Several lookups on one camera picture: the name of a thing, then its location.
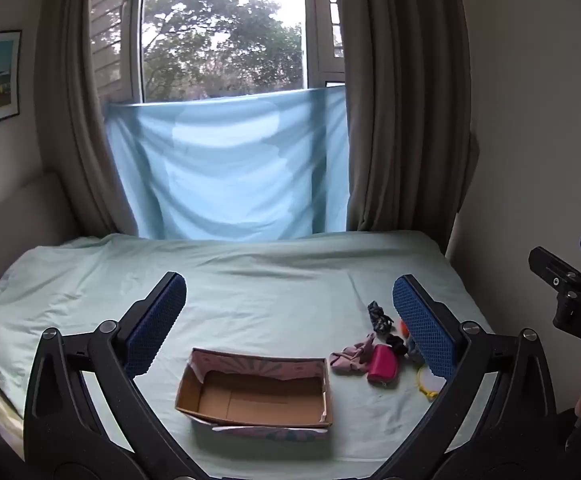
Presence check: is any cardboard box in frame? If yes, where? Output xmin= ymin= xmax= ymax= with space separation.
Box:
xmin=174 ymin=347 xmax=332 ymax=441

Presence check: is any brown curtain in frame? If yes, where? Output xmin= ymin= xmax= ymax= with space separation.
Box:
xmin=338 ymin=0 xmax=479 ymax=233
xmin=35 ymin=0 xmax=141 ymax=238

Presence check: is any light blue hanging cloth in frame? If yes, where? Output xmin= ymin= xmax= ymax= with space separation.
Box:
xmin=103 ymin=85 xmax=349 ymax=241

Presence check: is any white window frame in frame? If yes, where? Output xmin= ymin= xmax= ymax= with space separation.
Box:
xmin=88 ymin=0 xmax=346 ymax=108

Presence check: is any dark patterned scrunchie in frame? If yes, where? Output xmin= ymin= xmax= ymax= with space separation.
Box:
xmin=367 ymin=301 xmax=395 ymax=335

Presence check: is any tree outside window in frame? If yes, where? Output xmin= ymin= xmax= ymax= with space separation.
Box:
xmin=140 ymin=0 xmax=305 ymax=103

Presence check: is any yellow rimmed round pad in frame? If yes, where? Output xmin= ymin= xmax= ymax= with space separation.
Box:
xmin=417 ymin=364 xmax=449 ymax=401

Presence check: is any brown left curtain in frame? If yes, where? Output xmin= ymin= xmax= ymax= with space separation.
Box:
xmin=35 ymin=0 xmax=141 ymax=238

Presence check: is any beige headboard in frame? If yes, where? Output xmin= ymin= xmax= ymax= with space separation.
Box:
xmin=0 ymin=170 xmax=78 ymax=306

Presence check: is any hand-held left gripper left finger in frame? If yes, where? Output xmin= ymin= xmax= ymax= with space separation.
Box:
xmin=23 ymin=271 xmax=188 ymax=471

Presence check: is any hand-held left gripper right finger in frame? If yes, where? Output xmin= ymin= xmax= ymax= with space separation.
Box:
xmin=392 ymin=274 xmax=557 ymax=471

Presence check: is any pink fabric bow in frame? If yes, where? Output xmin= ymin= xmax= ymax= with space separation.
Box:
xmin=329 ymin=332 xmax=377 ymax=376

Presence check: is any magenta pouch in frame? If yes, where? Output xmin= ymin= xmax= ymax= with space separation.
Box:
xmin=367 ymin=344 xmax=400 ymax=388

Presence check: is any brown right curtain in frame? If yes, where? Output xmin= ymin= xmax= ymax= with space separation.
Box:
xmin=338 ymin=0 xmax=479 ymax=233

